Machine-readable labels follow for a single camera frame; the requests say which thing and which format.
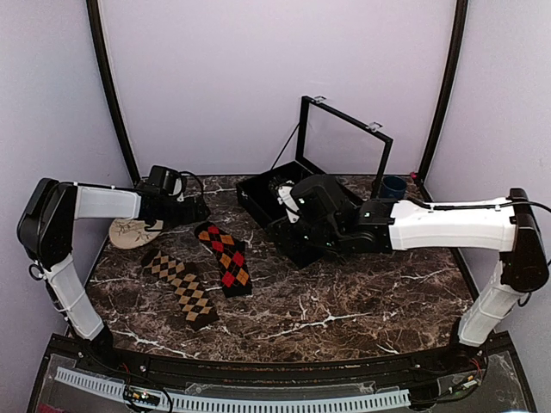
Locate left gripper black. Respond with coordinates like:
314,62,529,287
160,196,209,230

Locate red orange argyle sock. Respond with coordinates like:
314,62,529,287
194,222,252,299

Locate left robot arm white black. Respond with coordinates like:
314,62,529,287
16,178,210,375

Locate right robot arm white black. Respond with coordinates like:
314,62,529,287
275,182,549,373

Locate beige round plate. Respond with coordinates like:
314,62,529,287
108,219,164,250

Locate blue mug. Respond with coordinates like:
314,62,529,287
380,176,407,200

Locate tan brown argyle sock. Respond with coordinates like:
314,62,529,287
140,249,220,331

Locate black display case box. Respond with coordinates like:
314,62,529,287
237,96,394,254

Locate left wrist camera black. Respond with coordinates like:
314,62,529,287
145,165,183,196

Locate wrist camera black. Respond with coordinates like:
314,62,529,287
145,165,183,196
291,175,351,223

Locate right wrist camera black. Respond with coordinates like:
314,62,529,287
291,175,351,223

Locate white slotted cable duct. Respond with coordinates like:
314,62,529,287
53,367,412,412

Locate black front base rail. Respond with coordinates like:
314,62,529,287
28,333,536,412

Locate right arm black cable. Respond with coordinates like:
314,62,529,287
507,198,551,216

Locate left black frame post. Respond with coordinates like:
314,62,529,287
86,0,140,184

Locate black frame post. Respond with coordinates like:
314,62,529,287
86,0,140,184
417,0,469,182

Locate right black frame post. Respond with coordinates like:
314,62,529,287
417,0,469,182

